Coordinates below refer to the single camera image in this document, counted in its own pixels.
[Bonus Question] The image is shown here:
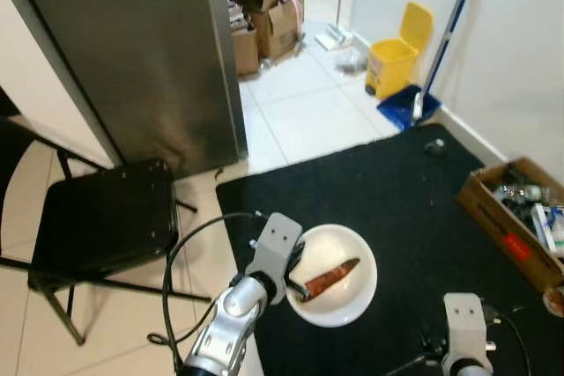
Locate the small brown cardboard box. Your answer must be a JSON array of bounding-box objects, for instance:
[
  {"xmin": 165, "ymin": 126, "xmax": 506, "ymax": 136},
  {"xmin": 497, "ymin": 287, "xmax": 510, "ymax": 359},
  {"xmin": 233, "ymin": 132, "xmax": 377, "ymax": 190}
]
[{"xmin": 231, "ymin": 27, "xmax": 262, "ymax": 77}]

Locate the open cardboard box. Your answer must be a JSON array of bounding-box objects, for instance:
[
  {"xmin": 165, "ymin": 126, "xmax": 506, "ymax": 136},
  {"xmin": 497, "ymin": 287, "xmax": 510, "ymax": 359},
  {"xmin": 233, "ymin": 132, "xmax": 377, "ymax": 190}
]
[{"xmin": 456, "ymin": 158, "xmax": 564, "ymax": 293}]

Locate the blue dustpan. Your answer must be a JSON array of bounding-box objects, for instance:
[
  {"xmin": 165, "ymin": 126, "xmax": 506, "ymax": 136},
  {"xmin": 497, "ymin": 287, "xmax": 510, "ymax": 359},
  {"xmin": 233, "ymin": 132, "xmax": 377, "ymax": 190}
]
[{"xmin": 377, "ymin": 84, "xmax": 442, "ymax": 133}]

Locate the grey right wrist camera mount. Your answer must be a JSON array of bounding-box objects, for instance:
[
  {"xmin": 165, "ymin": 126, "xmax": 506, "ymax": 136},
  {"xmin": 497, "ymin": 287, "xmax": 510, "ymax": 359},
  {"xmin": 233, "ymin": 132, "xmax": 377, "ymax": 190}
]
[{"xmin": 441, "ymin": 293, "xmax": 494, "ymax": 372}]

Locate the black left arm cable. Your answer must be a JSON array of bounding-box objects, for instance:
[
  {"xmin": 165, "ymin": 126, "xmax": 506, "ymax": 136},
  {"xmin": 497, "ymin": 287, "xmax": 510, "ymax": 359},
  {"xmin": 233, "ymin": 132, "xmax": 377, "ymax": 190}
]
[{"xmin": 148, "ymin": 211, "xmax": 270, "ymax": 372}]

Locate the yellow waste bin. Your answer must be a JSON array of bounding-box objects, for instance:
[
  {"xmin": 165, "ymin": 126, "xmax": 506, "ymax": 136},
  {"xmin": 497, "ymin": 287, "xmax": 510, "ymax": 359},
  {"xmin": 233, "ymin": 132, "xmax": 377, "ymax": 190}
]
[{"xmin": 365, "ymin": 2, "xmax": 434, "ymax": 101}]

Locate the large brown cardboard box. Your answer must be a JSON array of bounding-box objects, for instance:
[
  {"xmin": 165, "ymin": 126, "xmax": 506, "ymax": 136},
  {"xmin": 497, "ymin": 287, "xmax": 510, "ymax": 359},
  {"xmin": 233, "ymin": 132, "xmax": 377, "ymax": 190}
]
[{"xmin": 254, "ymin": 0, "xmax": 305, "ymax": 63}]

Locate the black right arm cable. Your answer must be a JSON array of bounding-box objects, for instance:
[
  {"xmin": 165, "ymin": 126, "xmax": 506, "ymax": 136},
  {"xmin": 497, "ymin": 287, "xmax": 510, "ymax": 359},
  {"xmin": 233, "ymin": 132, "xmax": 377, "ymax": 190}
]
[{"xmin": 480, "ymin": 301, "xmax": 530, "ymax": 376}]

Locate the white blue packet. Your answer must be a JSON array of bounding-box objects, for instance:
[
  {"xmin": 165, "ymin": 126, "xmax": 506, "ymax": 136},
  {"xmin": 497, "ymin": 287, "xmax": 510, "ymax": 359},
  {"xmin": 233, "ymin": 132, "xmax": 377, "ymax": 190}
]
[{"xmin": 531, "ymin": 204, "xmax": 564, "ymax": 258}]

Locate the clear plastic bag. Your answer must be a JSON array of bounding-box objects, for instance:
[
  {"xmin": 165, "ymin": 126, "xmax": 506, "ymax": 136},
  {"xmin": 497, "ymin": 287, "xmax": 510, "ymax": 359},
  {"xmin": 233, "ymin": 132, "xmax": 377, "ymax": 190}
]
[{"xmin": 335, "ymin": 46, "xmax": 371, "ymax": 75}]

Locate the black floor mat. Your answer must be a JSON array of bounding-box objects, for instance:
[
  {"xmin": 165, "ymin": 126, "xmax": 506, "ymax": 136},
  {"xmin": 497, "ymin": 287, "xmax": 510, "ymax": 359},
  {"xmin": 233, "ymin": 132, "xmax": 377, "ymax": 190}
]
[{"xmin": 214, "ymin": 123, "xmax": 564, "ymax": 376}]

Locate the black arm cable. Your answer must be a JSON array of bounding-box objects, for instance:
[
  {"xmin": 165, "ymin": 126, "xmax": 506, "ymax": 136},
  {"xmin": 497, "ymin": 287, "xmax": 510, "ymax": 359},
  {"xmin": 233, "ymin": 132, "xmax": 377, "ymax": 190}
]
[
  {"xmin": 480, "ymin": 301, "xmax": 530, "ymax": 376},
  {"xmin": 148, "ymin": 211, "xmax": 270, "ymax": 372}
]

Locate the blue long-handled broom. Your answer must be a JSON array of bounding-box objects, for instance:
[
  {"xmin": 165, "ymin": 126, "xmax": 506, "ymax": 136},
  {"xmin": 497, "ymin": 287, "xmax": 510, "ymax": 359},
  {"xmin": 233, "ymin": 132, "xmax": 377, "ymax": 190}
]
[{"xmin": 412, "ymin": 0, "xmax": 478, "ymax": 126}]

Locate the white oval bowl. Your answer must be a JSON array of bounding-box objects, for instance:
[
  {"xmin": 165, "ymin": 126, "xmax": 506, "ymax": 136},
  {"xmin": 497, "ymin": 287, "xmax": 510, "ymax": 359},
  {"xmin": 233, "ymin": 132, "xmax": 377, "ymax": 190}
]
[{"xmin": 284, "ymin": 224, "xmax": 378, "ymax": 328}]

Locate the steel grey refrigerator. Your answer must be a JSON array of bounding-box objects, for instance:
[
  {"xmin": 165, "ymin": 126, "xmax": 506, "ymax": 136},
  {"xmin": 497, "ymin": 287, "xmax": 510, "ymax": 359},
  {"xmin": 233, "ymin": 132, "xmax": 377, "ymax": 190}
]
[{"xmin": 0, "ymin": 0, "xmax": 249, "ymax": 179}]

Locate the black folding chair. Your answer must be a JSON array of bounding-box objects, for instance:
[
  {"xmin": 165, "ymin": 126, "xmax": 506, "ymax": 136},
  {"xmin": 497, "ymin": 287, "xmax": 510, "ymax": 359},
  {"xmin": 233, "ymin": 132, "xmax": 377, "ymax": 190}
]
[{"xmin": 0, "ymin": 85, "xmax": 212, "ymax": 348}]

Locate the roasted sweet potato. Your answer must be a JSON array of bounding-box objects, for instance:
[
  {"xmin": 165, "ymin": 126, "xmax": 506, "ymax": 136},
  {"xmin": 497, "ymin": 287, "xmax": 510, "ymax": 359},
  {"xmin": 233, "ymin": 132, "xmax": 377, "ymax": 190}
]
[{"xmin": 302, "ymin": 258, "xmax": 361, "ymax": 302}]

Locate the person's sandalled foot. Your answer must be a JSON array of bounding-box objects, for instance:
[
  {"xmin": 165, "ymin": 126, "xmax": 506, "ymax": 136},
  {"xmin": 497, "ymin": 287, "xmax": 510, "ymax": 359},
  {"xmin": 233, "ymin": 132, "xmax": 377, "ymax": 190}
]
[{"xmin": 544, "ymin": 286, "xmax": 564, "ymax": 317}]

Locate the clear empty bottle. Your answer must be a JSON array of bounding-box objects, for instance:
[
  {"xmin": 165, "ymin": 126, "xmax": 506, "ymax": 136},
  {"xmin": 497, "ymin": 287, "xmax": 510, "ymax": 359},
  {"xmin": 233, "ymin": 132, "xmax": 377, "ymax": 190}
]
[{"xmin": 493, "ymin": 182, "xmax": 543, "ymax": 205}]

